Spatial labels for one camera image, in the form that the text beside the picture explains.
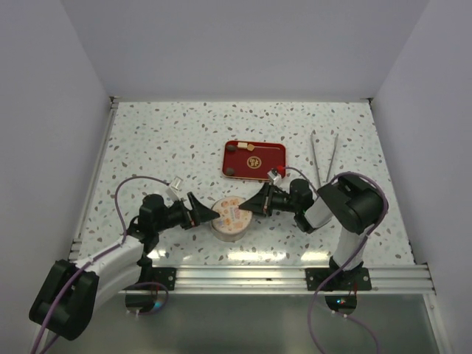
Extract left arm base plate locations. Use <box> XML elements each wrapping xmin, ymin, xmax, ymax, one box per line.
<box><xmin>150</xmin><ymin>267</ymin><xmax>177</xmax><ymax>291</ymax></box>

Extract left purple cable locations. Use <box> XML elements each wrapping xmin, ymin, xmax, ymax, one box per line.
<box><xmin>31</xmin><ymin>175</ymin><xmax>170</xmax><ymax>354</ymax></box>

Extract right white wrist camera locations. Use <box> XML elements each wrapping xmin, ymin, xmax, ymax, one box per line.
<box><xmin>267</xmin><ymin>166</ymin><xmax>285</xmax><ymax>186</ymax></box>

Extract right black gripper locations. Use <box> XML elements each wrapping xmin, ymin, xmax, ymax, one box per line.
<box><xmin>240</xmin><ymin>182</ymin><xmax>299</xmax><ymax>218</ymax></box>

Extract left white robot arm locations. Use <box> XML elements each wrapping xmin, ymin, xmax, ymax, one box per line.
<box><xmin>29</xmin><ymin>193</ymin><xmax>220</xmax><ymax>341</ymax></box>

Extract round silver tin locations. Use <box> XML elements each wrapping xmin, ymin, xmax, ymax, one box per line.
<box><xmin>210</xmin><ymin>221</ymin><xmax>249</xmax><ymax>243</ymax></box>

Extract aluminium mounting rail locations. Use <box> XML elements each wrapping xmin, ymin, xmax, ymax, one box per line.
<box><xmin>174</xmin><ymin>265</ymin><xmax>435</xmax><ymax>295</ymax></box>

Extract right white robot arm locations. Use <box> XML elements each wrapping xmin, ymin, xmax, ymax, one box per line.
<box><xmin>239</xmin><ymin>172</ymin><xmax>389</xmax><ymax>290</ymax></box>

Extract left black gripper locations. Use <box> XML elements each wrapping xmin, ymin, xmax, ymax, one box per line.
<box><xmin>154</xmin><ymin>192</ymin><xmax>219</xmax><ymax>233</ymax></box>

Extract round silver tin lid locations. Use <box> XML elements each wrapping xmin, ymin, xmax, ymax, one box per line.
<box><xmin>210</xmin><ymin>196</ymin><xmax>253</xmax><ymax>225</ymax></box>

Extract red rectangular tray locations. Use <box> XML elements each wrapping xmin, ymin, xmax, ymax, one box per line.
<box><xmin>221</xmin><ymin>140</ymin><xmax>287</xmax><ymax>181</ymax></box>

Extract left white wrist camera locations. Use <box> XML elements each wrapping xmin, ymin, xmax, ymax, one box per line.
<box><xmin>166</xmin><ymin>176</ymin><xmax>183</xmax><ymax>201</ymax></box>

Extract metal tongs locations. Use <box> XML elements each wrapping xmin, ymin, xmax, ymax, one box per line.
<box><xmin>310</xmin><ymin>130</ymin><xmax>339</xmax><ymax>186</ymax></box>

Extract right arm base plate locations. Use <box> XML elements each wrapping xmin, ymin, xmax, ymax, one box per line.
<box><xmin>305</xmin><ymin>267</ymin><xmax>372</xmax><ymax>291</ymax></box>

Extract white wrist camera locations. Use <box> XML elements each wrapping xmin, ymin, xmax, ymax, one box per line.
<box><xmin>166</xmin><ymin>176</ymin><xmax>183</xmax><ymax>201</ymax></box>
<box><xmin>267</xmin><ymin>166</ymin><xmax>285</xmax><ymax>186</ymax></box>

